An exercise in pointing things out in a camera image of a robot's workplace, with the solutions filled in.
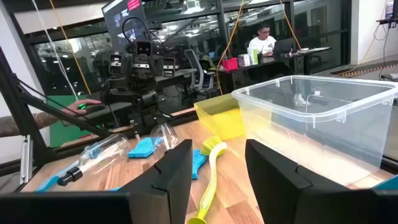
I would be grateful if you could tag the black office desk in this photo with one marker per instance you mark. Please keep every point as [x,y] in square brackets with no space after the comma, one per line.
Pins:
[311,51]

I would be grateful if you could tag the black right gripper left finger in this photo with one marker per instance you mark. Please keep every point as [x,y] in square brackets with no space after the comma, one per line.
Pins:
[168,186]

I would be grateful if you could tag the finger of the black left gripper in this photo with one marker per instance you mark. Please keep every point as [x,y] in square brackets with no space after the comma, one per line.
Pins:
[169,67]
[115,63]

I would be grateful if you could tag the clear plastic bin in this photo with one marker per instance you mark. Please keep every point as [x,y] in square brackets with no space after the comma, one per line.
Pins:
[311,130]

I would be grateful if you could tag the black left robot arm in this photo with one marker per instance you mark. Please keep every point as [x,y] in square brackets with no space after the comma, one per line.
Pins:
[130,96]

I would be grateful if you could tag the person's forearm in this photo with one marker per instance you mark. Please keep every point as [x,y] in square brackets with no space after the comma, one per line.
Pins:
[25,123]

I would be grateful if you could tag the person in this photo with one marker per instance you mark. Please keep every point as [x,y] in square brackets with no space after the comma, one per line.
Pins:
[262,42]

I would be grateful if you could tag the teal plastic bin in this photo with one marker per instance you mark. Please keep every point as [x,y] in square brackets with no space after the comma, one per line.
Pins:
[388,184]

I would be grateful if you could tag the person's hand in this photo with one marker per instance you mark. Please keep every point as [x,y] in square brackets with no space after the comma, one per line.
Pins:
[84,104]

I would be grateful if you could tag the yellow plastic bin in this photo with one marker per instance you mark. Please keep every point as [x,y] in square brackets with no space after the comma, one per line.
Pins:
[220,121]

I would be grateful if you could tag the blue dish brush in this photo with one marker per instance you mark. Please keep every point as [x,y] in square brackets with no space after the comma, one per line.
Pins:
[49,182]

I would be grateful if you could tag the black camera mast frame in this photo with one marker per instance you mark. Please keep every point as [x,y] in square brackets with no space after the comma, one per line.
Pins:
[18,102]

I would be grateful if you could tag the black computer mouse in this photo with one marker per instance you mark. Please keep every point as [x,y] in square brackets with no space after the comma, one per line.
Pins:
[93,108]

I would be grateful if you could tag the white containers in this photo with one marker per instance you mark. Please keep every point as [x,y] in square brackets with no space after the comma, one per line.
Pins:
[245,59]

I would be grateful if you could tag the dark computer monitor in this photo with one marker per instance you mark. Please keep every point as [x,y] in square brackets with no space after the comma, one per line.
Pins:
[124,18]

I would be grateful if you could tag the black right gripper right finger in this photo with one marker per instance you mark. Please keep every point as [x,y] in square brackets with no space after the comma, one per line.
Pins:
[280,193]

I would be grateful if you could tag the red box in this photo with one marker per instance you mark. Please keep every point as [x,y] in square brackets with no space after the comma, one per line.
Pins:
[230,64]

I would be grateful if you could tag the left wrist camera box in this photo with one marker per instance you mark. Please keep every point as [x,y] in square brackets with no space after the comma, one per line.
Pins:
[144,48]

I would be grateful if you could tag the dark laptop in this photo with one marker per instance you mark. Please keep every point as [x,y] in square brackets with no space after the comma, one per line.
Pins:
[283,46]

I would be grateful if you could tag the green board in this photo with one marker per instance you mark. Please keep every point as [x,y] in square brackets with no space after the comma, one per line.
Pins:
[62,130]

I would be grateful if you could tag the blue sponge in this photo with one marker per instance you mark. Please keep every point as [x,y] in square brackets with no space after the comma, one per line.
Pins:
[141,149]
[197,161]
[114,188]

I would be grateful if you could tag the clear pump bottle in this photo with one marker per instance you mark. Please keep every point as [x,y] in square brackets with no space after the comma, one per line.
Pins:
[102,152]
[163,137]

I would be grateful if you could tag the dark keyboard desk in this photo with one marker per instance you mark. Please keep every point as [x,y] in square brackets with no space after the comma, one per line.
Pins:
[102,116]

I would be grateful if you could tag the grey office chair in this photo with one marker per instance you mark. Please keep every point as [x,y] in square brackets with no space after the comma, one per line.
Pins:
[194,67]

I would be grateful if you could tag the silver aluminium extrusion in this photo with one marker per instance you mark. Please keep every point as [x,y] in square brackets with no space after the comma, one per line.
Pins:
[26,158]

